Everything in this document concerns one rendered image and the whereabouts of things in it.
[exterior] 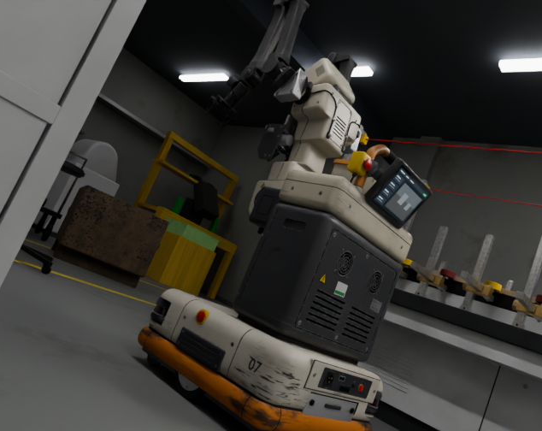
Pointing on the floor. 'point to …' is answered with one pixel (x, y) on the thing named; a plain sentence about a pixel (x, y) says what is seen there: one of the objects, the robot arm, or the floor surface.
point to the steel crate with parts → (108, 237)
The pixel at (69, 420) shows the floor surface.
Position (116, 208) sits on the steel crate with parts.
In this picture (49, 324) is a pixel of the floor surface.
